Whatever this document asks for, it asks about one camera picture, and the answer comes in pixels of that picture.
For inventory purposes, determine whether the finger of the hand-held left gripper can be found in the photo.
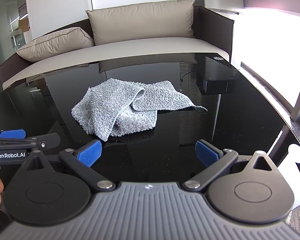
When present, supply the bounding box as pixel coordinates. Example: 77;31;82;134
0;129;26;140
0;133;61;153

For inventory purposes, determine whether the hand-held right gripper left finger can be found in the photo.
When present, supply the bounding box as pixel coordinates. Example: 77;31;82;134
19;139;117;191

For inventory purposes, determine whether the large beige back cushion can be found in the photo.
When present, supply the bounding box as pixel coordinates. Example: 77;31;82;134
85;0;196;46

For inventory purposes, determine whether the brown and beige sofa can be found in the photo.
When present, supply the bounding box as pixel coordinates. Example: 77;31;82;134
0;5;235;90

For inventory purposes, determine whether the grey fluffy towel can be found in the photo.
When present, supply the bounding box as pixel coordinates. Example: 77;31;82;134
71;78;208;142

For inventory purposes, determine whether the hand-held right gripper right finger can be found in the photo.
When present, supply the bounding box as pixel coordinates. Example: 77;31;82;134
182;139;280;192

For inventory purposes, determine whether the small beige cushion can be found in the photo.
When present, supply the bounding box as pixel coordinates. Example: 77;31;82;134
15;27;95;63

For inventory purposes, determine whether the white round object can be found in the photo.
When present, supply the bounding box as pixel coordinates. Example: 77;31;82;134
288;144;300;163

